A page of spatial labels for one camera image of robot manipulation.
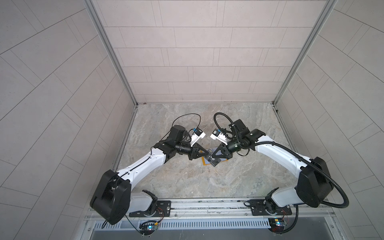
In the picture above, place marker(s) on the yellow leather card holder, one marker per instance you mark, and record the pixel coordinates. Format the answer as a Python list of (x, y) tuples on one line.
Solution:
[(204, 159)]

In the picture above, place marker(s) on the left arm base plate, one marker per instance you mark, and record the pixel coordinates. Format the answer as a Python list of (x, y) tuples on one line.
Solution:
[(162, 209)]

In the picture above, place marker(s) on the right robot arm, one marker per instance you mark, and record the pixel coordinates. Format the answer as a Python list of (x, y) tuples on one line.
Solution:
[(314, 183)]

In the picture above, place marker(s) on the aluminium mounting rail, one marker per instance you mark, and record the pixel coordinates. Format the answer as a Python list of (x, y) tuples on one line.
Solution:
[(208, 208)]

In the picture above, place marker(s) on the left green circuit board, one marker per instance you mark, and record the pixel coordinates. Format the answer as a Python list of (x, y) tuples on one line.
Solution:
[(149, 227)]

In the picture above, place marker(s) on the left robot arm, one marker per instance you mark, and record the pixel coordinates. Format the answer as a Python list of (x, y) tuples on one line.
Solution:
[(113, 197)]

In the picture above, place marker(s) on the right green circuit board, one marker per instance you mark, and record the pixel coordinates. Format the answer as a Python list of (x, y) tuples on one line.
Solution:
[(276, 224)]

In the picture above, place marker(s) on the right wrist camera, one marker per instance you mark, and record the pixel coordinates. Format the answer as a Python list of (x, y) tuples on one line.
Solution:
[(218, 135)]

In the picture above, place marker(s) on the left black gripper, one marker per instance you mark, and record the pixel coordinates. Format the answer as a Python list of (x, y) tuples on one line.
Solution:
[(192, 151)]

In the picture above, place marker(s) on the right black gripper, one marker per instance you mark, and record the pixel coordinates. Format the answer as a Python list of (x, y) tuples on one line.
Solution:
[(225, 152)]

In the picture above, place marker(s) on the green circuit board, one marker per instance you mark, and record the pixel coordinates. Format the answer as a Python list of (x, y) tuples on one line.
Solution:
[(276, 224), (149, 227)]

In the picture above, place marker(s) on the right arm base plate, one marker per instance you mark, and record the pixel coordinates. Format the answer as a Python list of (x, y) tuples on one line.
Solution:
[(261, 207)]

